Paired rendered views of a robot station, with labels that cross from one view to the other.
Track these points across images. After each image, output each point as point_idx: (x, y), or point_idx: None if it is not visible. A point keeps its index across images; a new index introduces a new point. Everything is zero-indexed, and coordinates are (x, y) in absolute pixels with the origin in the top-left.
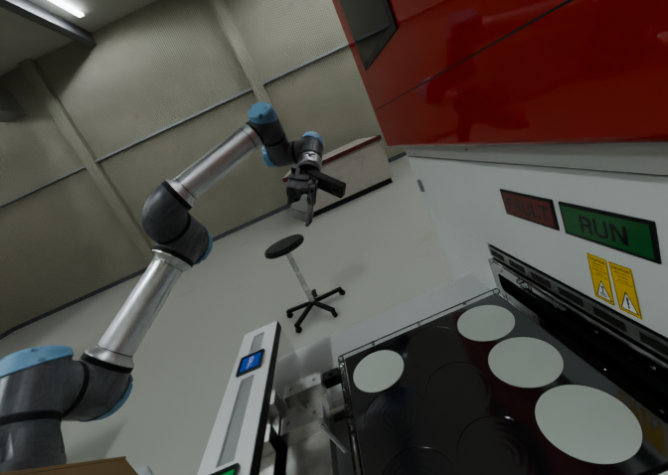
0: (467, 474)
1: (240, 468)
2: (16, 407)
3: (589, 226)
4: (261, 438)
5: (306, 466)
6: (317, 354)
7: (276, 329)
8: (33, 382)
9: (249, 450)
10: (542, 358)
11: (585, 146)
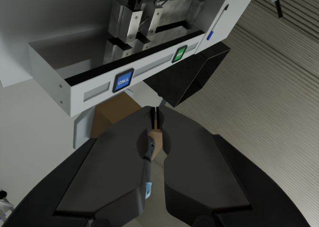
0: None
1: (178, 47)
2: (149, 164)
3: None
4: (168, 43)
5: (161, 15)
6: (22, 18)
7: (88, 78)
8: (147, 173)
9: (175, 46)
10: None
11: None
